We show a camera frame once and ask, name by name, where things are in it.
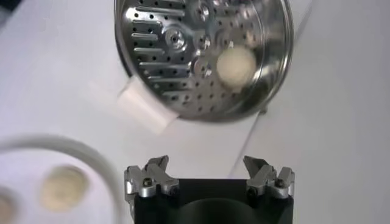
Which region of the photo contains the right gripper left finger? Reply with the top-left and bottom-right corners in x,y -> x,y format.
124,155 -> 180,203

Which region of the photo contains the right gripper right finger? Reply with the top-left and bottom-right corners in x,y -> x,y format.
243,155 -> 296,200

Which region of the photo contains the white steamed baozi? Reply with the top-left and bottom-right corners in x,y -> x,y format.
215,46 -> 257,92
40,165 -> 89,213
0,187 -> 19,224

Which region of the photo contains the stainless steel steamer basket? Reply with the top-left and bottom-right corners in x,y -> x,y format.
114,0 -> 295,135

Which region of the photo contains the large white plate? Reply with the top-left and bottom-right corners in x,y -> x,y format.
0,135 -> 124,224

